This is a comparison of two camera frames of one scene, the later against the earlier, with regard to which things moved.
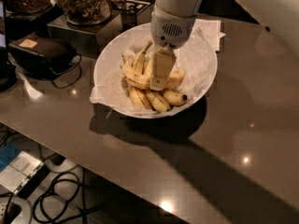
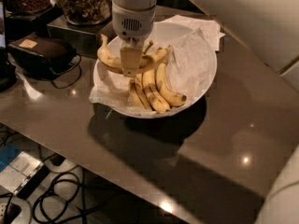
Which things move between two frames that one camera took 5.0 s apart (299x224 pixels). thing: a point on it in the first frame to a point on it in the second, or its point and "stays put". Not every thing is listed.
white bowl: x=197 y=60 stays put
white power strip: x=25 y=215 stays put
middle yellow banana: x=158 y=99 stays put
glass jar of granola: x=86 y=4 stays put
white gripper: x=171 y=30 to x=133 y=24
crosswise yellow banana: x=144 y=81 to x=149 y=60
